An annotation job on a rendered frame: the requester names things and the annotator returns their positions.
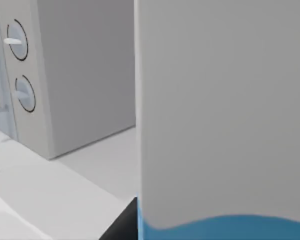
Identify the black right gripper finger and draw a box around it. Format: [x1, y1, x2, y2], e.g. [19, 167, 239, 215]
[98, 196, 139, 240]

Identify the white and blue bottle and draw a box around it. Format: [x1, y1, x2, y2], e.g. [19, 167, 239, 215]
[133, 0, 300, 240]

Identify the pale microwave oven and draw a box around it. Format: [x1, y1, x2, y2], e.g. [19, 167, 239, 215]
[0, 0, 137, 161]

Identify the pale blue round knob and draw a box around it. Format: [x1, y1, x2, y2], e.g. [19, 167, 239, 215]
[13, 74, 37, 113]
[3, 18, 29, 61]

